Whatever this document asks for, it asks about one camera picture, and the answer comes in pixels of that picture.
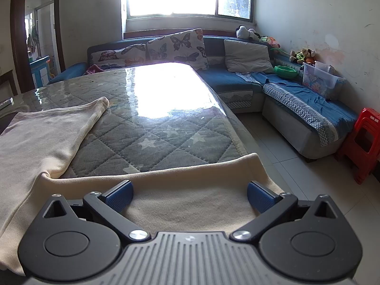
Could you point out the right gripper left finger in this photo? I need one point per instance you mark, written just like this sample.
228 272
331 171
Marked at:
107 207

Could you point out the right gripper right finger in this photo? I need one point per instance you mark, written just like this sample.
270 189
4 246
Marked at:
273 209

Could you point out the cream sweatshirt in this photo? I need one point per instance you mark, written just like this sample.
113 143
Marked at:
37 148

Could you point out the red plastic stool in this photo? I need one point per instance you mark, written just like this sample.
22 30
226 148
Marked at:
361 146

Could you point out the blue corner sofa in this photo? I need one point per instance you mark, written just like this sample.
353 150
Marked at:
313 125

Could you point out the green plastic bowl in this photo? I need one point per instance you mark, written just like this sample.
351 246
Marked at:
286 72

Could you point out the clear plastic storage box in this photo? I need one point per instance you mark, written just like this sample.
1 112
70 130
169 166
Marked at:
325 84

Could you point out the magenta cloth on sofa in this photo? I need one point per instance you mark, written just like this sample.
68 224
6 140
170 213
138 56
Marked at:
93 69

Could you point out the grey remote control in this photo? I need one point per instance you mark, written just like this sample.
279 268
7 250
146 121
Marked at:
6 103

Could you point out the grey plain cushion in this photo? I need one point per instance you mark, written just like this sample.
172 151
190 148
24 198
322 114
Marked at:
241 57

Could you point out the plush toys pile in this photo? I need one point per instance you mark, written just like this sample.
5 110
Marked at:
306 55

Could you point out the blue white small cabinet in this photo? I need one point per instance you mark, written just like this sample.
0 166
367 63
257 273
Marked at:
40 71

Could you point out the butterfly cushion left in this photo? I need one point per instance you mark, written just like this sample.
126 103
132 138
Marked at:
133 55

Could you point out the butterfly cushion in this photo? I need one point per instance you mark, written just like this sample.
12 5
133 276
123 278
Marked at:
133 55
185 47

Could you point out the colourful small toy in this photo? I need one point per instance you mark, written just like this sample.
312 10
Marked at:
270 41

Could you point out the dark wooden sideboard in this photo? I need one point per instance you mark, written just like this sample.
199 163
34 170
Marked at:
8 87

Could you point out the black white plush toy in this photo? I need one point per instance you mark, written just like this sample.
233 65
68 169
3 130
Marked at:
243 33

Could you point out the butterfly cushion right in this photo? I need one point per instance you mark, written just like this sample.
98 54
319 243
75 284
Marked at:
185 47

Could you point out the dark wooden door frame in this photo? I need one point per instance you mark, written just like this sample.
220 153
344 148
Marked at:
17 31

